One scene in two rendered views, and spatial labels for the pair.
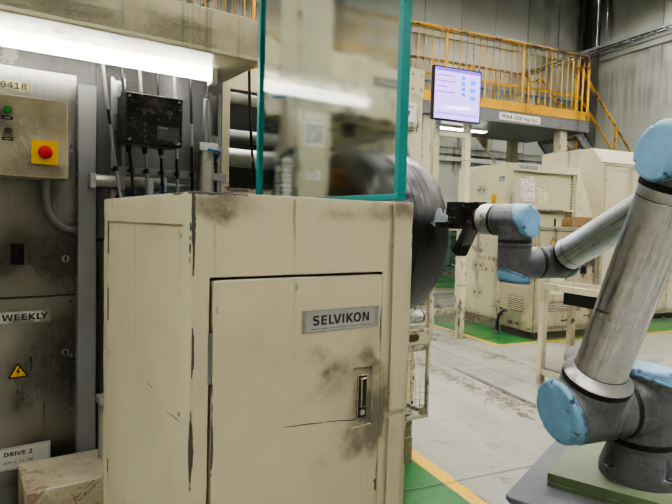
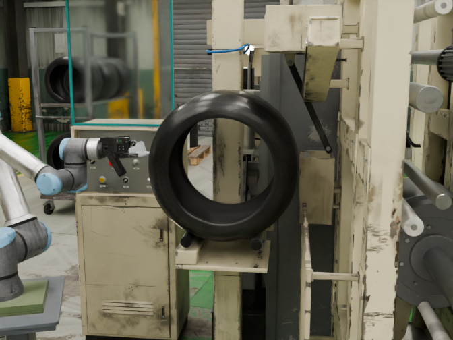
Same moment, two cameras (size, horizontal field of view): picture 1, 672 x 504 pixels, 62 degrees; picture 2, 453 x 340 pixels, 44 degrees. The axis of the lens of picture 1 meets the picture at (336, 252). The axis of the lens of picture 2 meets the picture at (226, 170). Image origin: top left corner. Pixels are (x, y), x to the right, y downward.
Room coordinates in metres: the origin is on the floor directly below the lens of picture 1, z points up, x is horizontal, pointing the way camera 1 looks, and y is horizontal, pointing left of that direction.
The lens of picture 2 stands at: (3.54, -1.83, 1.62)
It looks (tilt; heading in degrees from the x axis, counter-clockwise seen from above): 11 degrees down; 131
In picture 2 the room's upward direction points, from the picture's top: straight up
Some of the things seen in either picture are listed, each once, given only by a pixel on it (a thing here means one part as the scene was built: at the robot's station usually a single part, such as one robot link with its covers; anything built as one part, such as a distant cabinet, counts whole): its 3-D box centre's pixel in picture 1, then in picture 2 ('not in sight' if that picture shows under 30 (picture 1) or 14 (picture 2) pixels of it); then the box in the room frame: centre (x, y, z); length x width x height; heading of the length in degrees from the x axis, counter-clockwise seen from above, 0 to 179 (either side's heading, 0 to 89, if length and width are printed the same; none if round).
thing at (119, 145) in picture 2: (467, 216); (115, 147); (1.69, -0.39, 1.26); 0.12 x 0.08 x 0.09; 34
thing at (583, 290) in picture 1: (584, 339); not in sight; (4.19, -1.89, 0.40); 0.60 x 0.35 x 0.80; 24
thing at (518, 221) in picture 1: (513, 221); (76, 149); (1.55, -0.49, 1.25); 0.12 x 0.09 x 0.10; 34
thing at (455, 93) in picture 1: (456, 95); not in sight; (5.97, -1.22, 2.60); 0.60 x 0.05 x 0.55; 114
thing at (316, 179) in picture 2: not in sight; (315, 186); (2.21, 0.31, 1.05); 0.20 x 0.15 x 0.30; 124
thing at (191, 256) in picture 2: (382, 338); (193, 243); (1.91, -0.17, 0.84); 0.36 x 0.09 x 0.06; 124
